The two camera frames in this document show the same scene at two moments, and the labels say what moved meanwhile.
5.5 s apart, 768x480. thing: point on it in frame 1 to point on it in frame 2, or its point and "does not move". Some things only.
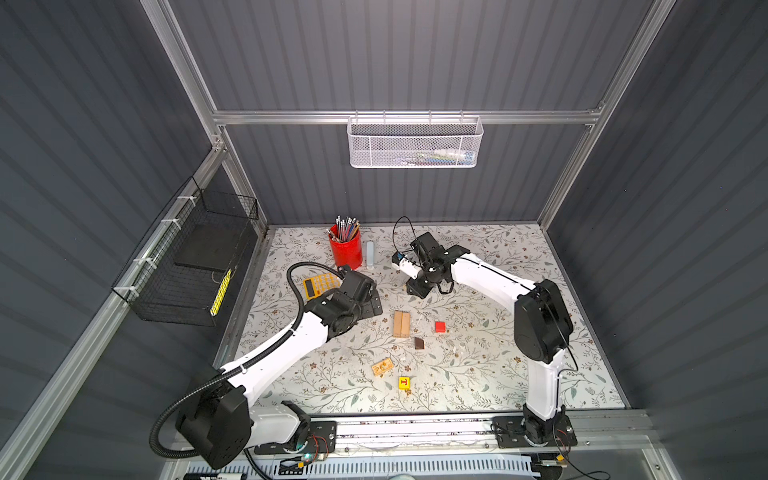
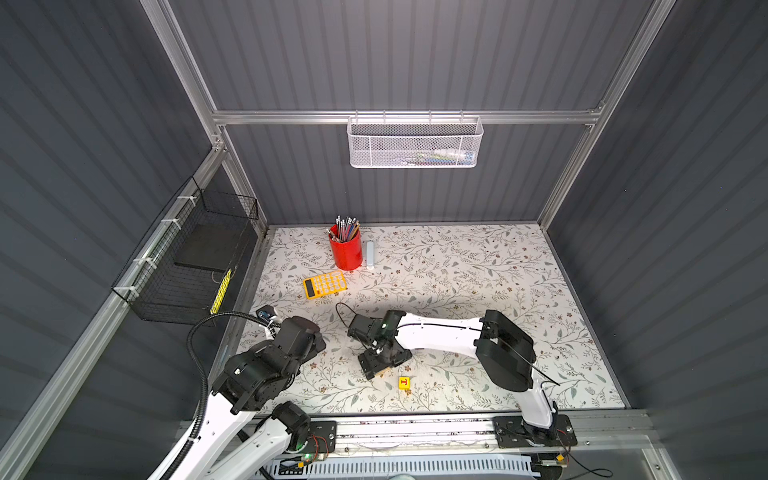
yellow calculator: x=320 y=284 does not move
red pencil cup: x=346 y=254 does not move
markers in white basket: x=438 y=157 does not move
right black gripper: x=415 y=290 to x=369 y=366
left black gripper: x=369 y=309 to x=318 y=346
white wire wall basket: x=414 y=142 does not move
